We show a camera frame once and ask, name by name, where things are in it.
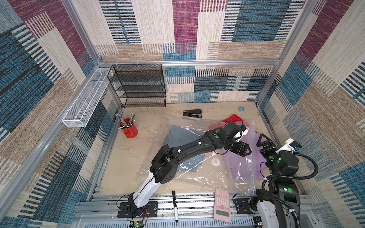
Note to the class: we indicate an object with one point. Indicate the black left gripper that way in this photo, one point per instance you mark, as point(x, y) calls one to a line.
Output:
point(241, 147)

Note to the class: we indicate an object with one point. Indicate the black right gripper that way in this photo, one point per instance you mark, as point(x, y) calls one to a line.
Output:
point(268, 147)

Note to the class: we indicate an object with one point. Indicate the lilac garment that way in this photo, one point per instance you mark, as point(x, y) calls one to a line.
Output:
point(246, 168)

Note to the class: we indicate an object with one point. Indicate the clear plastic vacuum bag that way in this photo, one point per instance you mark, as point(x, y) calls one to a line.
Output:
point(213, 172)

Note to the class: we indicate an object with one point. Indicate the red trousers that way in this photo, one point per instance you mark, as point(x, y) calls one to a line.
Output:
point(234, 118)

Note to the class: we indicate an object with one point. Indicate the blue garment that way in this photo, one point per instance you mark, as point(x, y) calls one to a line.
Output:
point(178, 136)

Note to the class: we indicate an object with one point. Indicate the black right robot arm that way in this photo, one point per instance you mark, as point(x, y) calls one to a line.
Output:
point(278, 201)

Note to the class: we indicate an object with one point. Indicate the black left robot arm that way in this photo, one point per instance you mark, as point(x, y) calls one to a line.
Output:
point(166, 162)

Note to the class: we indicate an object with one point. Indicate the blue tape roll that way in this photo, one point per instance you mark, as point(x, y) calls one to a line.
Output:
point(241, 109)

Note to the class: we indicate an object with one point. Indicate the black stapler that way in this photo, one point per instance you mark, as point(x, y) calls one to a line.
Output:
point(195, 113)

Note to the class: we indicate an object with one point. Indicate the pink calculator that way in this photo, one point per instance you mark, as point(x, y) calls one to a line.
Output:
point(222, 210)

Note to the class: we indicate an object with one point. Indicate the black marker pen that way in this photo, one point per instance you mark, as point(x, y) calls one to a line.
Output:
point(175, 207)

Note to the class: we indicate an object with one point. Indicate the red pen cup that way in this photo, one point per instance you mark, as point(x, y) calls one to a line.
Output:
point(130, 133)

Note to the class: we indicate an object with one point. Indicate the pens in cup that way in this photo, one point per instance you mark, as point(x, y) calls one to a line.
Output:
point(125, 124)

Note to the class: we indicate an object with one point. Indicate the black mesh shelf rack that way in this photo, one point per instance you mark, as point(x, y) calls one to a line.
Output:
point(139, 85)

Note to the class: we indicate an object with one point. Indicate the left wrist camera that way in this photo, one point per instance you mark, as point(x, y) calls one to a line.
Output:
point(243, 131)

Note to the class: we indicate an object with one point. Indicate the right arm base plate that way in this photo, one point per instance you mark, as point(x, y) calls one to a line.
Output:
point(243, 206)

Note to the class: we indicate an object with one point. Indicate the aluminium front rail frame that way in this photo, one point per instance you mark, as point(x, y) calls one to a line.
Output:
point(195, 210)

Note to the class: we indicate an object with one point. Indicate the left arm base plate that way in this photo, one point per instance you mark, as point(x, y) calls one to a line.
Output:
point(126, 210)

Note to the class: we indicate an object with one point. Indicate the white wire wall basket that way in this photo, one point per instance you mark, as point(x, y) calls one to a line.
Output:
point(85, 104)

